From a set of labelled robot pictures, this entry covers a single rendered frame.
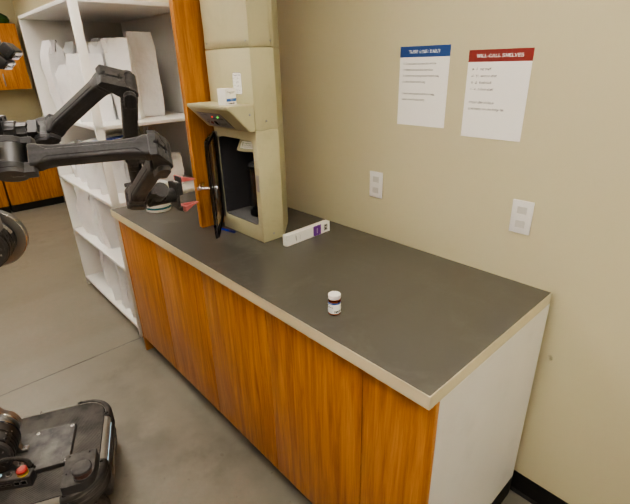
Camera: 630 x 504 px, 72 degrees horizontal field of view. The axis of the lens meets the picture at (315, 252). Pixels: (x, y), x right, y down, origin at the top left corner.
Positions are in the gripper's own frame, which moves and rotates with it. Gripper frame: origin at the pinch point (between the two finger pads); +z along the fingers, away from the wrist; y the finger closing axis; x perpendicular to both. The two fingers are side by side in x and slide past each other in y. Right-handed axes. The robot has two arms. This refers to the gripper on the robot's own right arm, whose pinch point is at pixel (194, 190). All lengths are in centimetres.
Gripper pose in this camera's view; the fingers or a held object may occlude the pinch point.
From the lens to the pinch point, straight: 187.5
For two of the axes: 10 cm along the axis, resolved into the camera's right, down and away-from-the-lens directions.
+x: -6.8, -2.5, 6.9
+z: 7.3, -2.7, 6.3
